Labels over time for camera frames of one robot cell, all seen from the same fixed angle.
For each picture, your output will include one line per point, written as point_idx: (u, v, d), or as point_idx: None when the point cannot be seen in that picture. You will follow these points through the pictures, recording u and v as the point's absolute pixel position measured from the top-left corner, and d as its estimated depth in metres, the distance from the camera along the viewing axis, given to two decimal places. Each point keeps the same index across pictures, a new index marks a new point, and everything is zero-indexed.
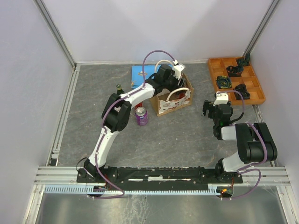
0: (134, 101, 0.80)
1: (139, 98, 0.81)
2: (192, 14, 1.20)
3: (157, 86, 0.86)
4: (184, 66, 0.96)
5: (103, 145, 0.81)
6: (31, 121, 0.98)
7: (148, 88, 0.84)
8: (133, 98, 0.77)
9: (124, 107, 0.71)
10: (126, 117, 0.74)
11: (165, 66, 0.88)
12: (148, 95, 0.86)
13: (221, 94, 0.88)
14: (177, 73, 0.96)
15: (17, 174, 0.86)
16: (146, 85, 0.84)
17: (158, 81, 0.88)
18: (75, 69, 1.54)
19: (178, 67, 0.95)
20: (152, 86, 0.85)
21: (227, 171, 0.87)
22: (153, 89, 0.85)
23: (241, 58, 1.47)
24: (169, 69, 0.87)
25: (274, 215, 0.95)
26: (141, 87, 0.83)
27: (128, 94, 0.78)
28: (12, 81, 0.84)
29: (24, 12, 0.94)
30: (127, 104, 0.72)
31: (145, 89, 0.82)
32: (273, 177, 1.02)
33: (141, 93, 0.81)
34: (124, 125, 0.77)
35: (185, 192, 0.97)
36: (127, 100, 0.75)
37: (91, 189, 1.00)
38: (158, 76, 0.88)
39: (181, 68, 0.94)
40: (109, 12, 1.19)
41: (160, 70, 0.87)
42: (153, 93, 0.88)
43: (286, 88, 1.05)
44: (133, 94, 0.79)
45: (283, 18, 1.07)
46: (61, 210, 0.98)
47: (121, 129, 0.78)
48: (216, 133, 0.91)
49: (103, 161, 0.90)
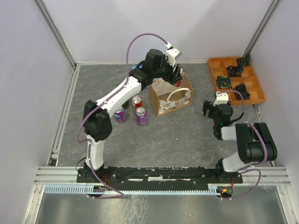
0: (116, 106, 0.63)
1: (123, 99, 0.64)
2: (192, 14, 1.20)
3: (145, 78, 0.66)
4: (179, 51, 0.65)
5: (94, 154, 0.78)
6: (30, 121, 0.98)
7: (131, 84, 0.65)
8: (111, 103, 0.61)
9: (101, 117, 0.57)
10: (107, 125, 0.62)
11: (154, 51, 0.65)
12: (135, 92, 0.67)
13: (221, 94, 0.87)
14: (171, 60, 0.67)
15: (17, 173, 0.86)
16: (129, 81, 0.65)
17: (146, 71, 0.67)
18: (75, 69, 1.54)
19: (171, 52, 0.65)
20: (138, 79, 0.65)
21: (227, 171, 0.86)
22: (139, 83, 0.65)
23: (241, 58, 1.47)
24: (159, 56, 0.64)
25: (274, 215, 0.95)
26: (123, 84, 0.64)
27: (104, 100, 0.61)
28: (12, 80, 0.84)
29: (24, 11, 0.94)
30: (103, 113, 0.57)
31: (128, 87, 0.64)
32: (273, 177, 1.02)
33: (123, 94, 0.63)
34: (108, 132, 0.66)
35: (185, 192, 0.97)
36: (103, 108, 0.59)
37: (91, 189, 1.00)
38: (146, 64, 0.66)
39: (175, 54, 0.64)
40: (109, 12, 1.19)
41: (148, 56, 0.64)
42: (141, 86, 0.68)
43: (286, 87, 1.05)
44: (112, 97, 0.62)
45: (283, 18, 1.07)
46: (61, 210, 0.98)
47: (106, 136, 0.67)
48: (216, 134, 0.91)
49: (101, 162, 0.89)
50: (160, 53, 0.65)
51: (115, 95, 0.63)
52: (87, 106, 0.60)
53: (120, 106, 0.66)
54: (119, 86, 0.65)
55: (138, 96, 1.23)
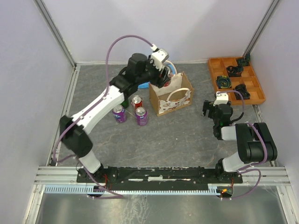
0: (95, 120, 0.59)
1: (103, 112, 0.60)
2: (192, 14, 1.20)
3: (128, 86, 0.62)
4: (167, 53, 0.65)
5: (87, 161, 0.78)
6: (30, 121, 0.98)
7: (112, 94, 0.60)
8: (88, 117, 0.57)
9: (76, 135, 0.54)
10: (85, 141, 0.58)
11: (137, 56, 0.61)
12: (117, 103, 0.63)
13: (221, 94, 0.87)
14: (158, 64, 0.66)
15: (17, 173, 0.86)
16: (110, 91, 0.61)
17: (130, 78, 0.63)
18: (75, 69, 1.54)
19: (157, 55, 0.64)
20: (120, 87, 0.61)
21: (227, 171, 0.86)
22: (121, 93, 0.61)
23: (241, 58, 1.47)
24: (142, 61, 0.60)
25: (274, 214, 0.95)
26: (103, 95, 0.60)
27: (80, 115, 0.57)
28: (12, 81, 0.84)
29: (24, 11, 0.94)
30: (78, 129, 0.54)
31: (108, 99, 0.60)
32: (274, 177, 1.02)
33: (102, 106, 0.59)
34: (88, 146, 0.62)
35: (185, 192, 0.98)
36: (79, 123, 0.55)
37: (91, 189, 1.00)
38: (129, 71, 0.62)
39: (163, 58, 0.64)
40: (109, 12, 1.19)
41: (131, 63, 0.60)
42: (124, 94, 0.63)
43: (286, 87, 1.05)
44: (89, 111, 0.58)
45: (282, 18, 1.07)
46: (61, 210, 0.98)
47: (87, 150, 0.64)
48: (216, 133, 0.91)
49: (98, 163, 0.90)
50: (143, 59, 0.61)
51: (94, 108, 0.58)
52: (62, 122, 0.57)
53: (100, 118, 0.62)
54: (98, 97, 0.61)
55: (138, 96, 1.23)
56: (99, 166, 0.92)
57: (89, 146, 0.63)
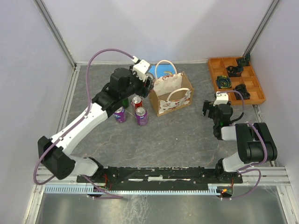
0: (75, 140, 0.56)
1: (84, 131, 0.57)
2: (192, 14, 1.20)
3: (111, 103, 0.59)
4: (149, 65, 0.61)
5: (81, 169, 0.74)
6: (30, 121, 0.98)
7: (94, 113, 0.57)
8: (69, 138, 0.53)
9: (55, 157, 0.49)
10: (67, 163, 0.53)
11: (119, 72, 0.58)
12: (100, 120, 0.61)
13: (221, 94, 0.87)
14: (141, 76, 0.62)
15: (17, 173, 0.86)
16: (92, 109, 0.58)
17: (113, 94, 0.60)
18: (75, 69, 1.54)
19: (138, 67, 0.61)
20: (103, 105, 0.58)
21: (227, 171, 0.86)
22: (103, 110, 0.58)
23: (241, 58, 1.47)
24: (124, 77, 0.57)
25: (274, 214, 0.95)
26: (84, 115, 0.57)
27: (60, 136, 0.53)
28: (12, 80, 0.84)
29: (24, 12, 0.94)
30: (58, 151, 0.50)
31: (89, 117, 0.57)
32: (274, 177, 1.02)
33: (84, 125, 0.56)
34: (70, 168, 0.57)
35: (185, 192, 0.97)
36: (59, 145, 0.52)
37: (91, 189, 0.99)
38: (111, 87, 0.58)
39: (146, 70, 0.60)
40: (108, 13, 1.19)
41: (113, 80, 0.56)
42: (108, 111, 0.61)
43: (286, 87, 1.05)
44: (70, 131, 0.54)
45: (282, 18, 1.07)
46: (61, 210, 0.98)
47: (69, 173, 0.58)
48: (216, 133, 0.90)
49: (95, 164, 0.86)
50: (125, 75, 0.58)
51: (75, 127, 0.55)
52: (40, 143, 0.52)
53: (82, 137, 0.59)
54: (80, 116, 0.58)
55: (138, 96, 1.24)
56: (97, 167, 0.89)
57: (71, 169, 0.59)
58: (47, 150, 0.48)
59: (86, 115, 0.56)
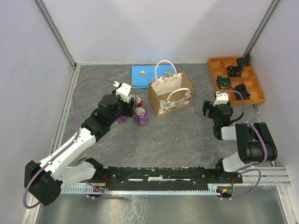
0: (64, 164, 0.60)
1: (73, 155, 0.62)
2: (192, 13, 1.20)
3: (100, 128, 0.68)
4: (130, 87, 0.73)
5: (77, 178, 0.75)
6: (30, 121, 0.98)
7: (83, 137, 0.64)
8: (58, 162, 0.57)
9: (42, 181, 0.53)
10: (53, 188, 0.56)
11: (106, 99, 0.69)
12: (88, 144, 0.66)
13: (221, 94, 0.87)
14: (124, 97, 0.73)
15: (17, 174, 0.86)
16: (81, 134, 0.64)
17: (102, 119, 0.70)
18: (75, 69, 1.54)
19: (122, 90, 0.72)
20: (92, 129, 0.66)
21: (227, 171, 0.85)
22: (92, 135, 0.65)
23: (241, 58, 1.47)
24: (111, 103, 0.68)
25: (274, 214, 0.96)
26: (74, 139, 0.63)
27: (48, 160, 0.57)
28: (12, 80, 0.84)
29: (24, 11, 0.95)
30: (46, 176, 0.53)
31: (79, 142, 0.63)
32: (274, 177, 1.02)
33: (73, 150, 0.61)
34: (56, 194, 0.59)
35: (185, 192, 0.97)
36: (47, 170, 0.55)
37: (91, 189, 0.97)
38: (100, 113, 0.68)
39: (128, 91, 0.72)
40: (108, 12, 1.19)
41: (102, 106, 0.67)
42: (96, 136, 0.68)
43: (287, 87, 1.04)
44: (59, 156, 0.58)
45: (282, 18, 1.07)
46: (61, 210, 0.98)
47: (53, 199, 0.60)
48: (216, 133, 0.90)
49: (92, 167, 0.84)
50: (112, 101, 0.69)
51: (64, 151, 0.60)
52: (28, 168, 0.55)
53: (71, 161, 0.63)
54: (69, 140, 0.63)
55: (138, 97, 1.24)
56: (95, 170, 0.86)
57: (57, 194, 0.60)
58: (36, 175, 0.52)
59: (75, 139, 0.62)
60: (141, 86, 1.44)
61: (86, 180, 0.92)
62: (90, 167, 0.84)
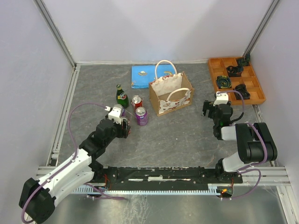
0: (61, 182, 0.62)
1: (70, 174, 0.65)
2: (192, 13, 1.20)
3: (96, 149, 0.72)
4: (120, 109, 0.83)
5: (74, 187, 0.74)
6: (31, 121, 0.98)
7: (81, 157, 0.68)
8: (56, 180, 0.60)
9: (40, 199, 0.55)
10: (48, 206, 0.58)
11: (103, 123, 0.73)
12: (85, 164, 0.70)
13: (221, 94, 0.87)
14: (117, 119, 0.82)
15: (18, 173, 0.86)
16: (79, 154, 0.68)
17: (98, 141, 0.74)
18: (75, 69, 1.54)
19: (113, 114, 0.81)
20: (88, 151, 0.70)
21: (227, 171, 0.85)
22: (89, 156, 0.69)
23: (241, 58, 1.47)
24: (108, 127, 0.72)
25: (274, 214, 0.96)
26: (72, 159, 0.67)
27: (47, 178, 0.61)
28: (12, 80, 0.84)
29: (24, 11, 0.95)
30: (44, 192, 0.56)
31: (76, 162, 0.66)
32: (274, 177, 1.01)
33: (69, 169, 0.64)
34: (49, 212, 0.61)
35: (185, 192, 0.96)
36: (45, 187, 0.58)
37: (91, 189, 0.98)
38: (97, 136, 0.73)
39: (119, 113, 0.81)
40: (108, 12, 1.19)
41: (99, 130, 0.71)
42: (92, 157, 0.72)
43: (286, 87, 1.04)
44: (56, 174, 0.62)
45: (282, 18, 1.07)
46: (62, 210, 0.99)
47: (47, 216, 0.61)
48: (216, 133, 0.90)
49: (90, 171, 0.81)
50: (109, 125, 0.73)
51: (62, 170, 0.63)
52: (27, 186, 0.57)
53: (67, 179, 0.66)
54: (67, 160, 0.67)
55: (138, 96, 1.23)
56: (94, 172, 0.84)
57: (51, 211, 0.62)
58: (35, 192, 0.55)
59: (74, 159, 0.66)
60: (141, 86, 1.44)
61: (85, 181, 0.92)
62: (88, 171, 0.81)
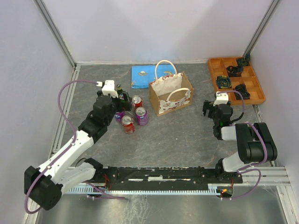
0: (63, 168, 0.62)
1: (71, 159, 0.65)
2: (192, 13, 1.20)
3: (96, 129, 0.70)
4: (113, 82, 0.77)
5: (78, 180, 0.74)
6: (30, 121, 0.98)
7: (81, 140, 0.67)
8: (57, 166, 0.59)
9: (43, 186, 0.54)
10: (53, 192, 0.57)
11: (100, 100, 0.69)
12: (86, 147, 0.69)
13: (221, 94, 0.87)
14: (113, 93, 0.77)
15: (17, 173, 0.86)
16: (79, 136, 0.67)
17: (97, 121, 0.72)
18: (75, 69, 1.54)
19: (107, 87, 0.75)
20: (89, 133, 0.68)
21: (227, 171, 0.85)
22: (91, 137, 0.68)
23: (241, 58, 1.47)
24: (106, 105, 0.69)
25: (274, 214, 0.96)
26: (72, 142, 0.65)
27: (47, 164, 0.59)
28: (12, 80, 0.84)
29: (24, 11, 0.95)
30: (46, 180, 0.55)
31: (77, 144, 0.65)
32: (274, 177, 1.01)
33: (70, 153, 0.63)
34: (57, 197, 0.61)
35: (185, 192, 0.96)
36: (46, 174, 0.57)
37: (91, 189, 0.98)
38: (96, 115, 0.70)
39: (113, 86, 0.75)
40: (108, 12, 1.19)
41: (96, 109, 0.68)
42: (94, 137, 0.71)
43: (286, 87, 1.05)
44: (57, 159, 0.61)
45: (282, 18, 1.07)
46: (62, 210, 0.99)
47: (55, 200, 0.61)
48: (216, 133, 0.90)
49: (92, 168, 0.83)
50: (107, 101, 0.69)
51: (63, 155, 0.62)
52: (28, 174, 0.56)
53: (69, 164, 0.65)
54: (67, 143, 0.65)
55: (138, 96, 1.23)
56: (95, 170, 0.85)
57: (58, 197, 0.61)
58: (36, 179, 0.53)
59: (73, 142, 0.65)
60: (141, 86, 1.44)
61: (86, 181, 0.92)
62: (90, 168, 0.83)
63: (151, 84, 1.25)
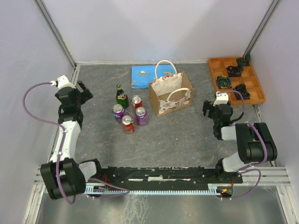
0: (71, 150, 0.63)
1: (73, 143, 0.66)
2: (192, 13, 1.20)
3: (76, 115, 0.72)
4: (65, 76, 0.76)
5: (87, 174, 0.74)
6: (31, 121, 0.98)
7: (69, 125, 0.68)
8: (67, 150, 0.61)
9: (68, 167, 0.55)
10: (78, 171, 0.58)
11: (62, 91, 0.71)
12: (77, 131, 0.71)
13: (221, 94, 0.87)
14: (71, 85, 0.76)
15: (17, 173, 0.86)
16: (66, 125, 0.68)
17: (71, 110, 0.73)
18: (75, 69, 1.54)
19: (62, 83, 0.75)
20: (72, 120, 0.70)
21: (227, 171, 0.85)
22: (75, 121, 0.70)
23: (241, 58, 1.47)
24: (70, 91, 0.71)
25: (274, 214, 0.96)
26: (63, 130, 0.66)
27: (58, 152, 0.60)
28: (12, 80, 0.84)
29: (24, 10, 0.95)
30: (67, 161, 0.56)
31: (69, 130, 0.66)
32: (274, 177, 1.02)
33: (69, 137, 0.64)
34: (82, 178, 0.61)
35: (185, 192, 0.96)
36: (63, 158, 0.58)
37: (91, 189, 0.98)
38: (67, 106, 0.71)
39: (66, 79, 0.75)
40: (108, 12, 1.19)
41: (64, 99, 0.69)
42: (78, 124, 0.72)
43: (286, 87, 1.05)
44: (63, 145, 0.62)
45: (282, 18, 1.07)
46: (61, 210, 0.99)
47: (83, 183, 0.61)
48: (216, 133, 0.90)
49: (91, 162, 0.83)
50: (69, 89, 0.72)
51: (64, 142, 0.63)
52: (45, 171, 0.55)
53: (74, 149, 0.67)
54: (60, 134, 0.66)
55: (138, 96, 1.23)
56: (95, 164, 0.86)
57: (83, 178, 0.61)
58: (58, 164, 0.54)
59: (65, 129, 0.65)
60: (141, 86, 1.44)
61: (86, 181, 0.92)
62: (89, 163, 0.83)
63: (151, 84, 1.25)
